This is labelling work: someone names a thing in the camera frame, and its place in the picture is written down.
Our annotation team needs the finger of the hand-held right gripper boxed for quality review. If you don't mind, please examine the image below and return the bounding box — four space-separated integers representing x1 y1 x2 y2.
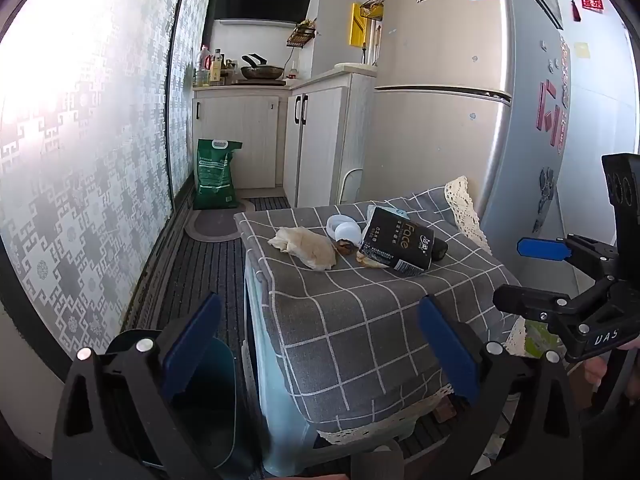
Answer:
492 276 618 333
517 233 621 281

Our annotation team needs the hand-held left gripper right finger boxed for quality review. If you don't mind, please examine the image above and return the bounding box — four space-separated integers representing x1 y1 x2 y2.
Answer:
417 294 586 480

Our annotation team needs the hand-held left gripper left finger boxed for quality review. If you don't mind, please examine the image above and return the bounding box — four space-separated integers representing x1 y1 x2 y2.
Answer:
51 292 223 480

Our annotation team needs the dark teal waste bin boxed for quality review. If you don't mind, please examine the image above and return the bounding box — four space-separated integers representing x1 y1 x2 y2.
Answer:
102 329 256 473

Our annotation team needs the black tissue packet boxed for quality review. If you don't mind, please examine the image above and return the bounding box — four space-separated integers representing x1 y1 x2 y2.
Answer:
359 207 436 276

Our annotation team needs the tissue paper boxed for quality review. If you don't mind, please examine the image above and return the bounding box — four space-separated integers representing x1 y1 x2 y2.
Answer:
267 226 338 272

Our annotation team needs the person's right hand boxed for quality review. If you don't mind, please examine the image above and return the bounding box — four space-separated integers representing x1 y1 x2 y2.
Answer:
582 356 611 387

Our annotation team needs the green white plastic bag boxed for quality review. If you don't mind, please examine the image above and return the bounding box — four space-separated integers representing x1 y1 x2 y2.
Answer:
522 321 563 358

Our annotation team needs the dark figure magnet cluster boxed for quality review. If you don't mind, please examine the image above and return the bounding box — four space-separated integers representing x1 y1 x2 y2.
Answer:
532 167 557 233

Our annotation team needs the dark striped floor mat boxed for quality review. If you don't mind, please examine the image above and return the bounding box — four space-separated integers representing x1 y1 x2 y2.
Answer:
127 196 293 411

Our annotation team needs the grey oval floor mat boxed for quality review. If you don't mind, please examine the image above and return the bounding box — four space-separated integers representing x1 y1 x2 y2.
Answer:
185 199 256 243

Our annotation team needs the red paper decal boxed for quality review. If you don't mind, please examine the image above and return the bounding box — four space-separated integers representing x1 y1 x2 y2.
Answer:
534 79 571 148

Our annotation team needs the silver refrigerator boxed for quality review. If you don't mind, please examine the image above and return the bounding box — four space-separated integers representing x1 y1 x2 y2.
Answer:
365 0 573 241

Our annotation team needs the green rice bag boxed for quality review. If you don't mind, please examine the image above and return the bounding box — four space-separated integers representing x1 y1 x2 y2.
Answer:
193 138 243 211

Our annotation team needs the frosted patterned sliding door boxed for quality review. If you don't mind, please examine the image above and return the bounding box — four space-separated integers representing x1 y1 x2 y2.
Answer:
0 0 191 386
167 0 221 201

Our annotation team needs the white single-door cabinet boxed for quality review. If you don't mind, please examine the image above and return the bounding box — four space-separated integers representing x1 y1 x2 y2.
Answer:
191 85 291 191

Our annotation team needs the white two-door cabinet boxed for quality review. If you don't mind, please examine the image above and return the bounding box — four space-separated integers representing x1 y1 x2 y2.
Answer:
283 67 378 208

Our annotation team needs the yellow cutting board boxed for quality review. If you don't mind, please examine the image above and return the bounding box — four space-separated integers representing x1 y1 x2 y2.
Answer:
350 2 370 48

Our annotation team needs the wok with black handle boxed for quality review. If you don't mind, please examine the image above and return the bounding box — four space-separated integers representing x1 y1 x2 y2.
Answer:
241 54 285 80

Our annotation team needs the black wire spice rack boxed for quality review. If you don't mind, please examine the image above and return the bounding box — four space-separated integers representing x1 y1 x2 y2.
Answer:
286 19 317 48

